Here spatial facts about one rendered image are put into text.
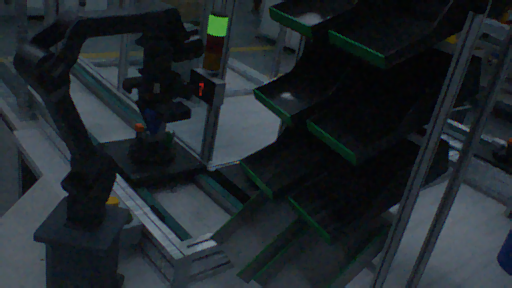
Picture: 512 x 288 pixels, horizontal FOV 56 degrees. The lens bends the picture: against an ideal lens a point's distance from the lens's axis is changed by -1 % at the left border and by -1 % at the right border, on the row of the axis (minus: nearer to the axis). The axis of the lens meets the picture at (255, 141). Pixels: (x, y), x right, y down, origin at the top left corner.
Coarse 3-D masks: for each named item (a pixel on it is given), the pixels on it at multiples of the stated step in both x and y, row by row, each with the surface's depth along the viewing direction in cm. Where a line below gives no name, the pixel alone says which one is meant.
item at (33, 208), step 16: (32, 192) 137; (48, 192) 139; (16, 208) 130; (32, 208) 131; (48, 208) 132; (0, 224) 123; (16, 224) 124; (32, 224) 125; (0, 240) 117; (16, 240) 119; (32, 240) 120; (0, 256) 113; (16, 256) 114; (32, 256) 115; (0, 272) 108; (16, 272) 109; (32, 272) 110
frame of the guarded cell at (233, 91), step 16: (16, 0) 156; (16, 16) 158; (16, 32) 161; (16, 48) 163; (96, 64) 237; (112, 64) 243; (272, 64) 247; (256, 80) 259; (16, 96) 172; (16, 112) 175; (32, 112) 175
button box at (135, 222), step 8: (112, 192) 127; (120, 200) 124; (128, 208) 122; (128, 224) 116; (136, 224) 117; (120, 232) 114; (128, 232) 116; (136, 232) 118; (120, 240) 115; (128, 240) 117; (136, 240) 119; (120, 248) 117
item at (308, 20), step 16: (288, 0) 90; (304, 0) 92; (320, 0) 91; (336, 0) 90; (352, 0) 89; (368, 0) 83; (272, 16) 89; (288, 16) 84; (304, 16) 87; (320, 16) 86; (336, 16) 81; (352, 16) 83; (304, 32) 81; (320, 32) 81
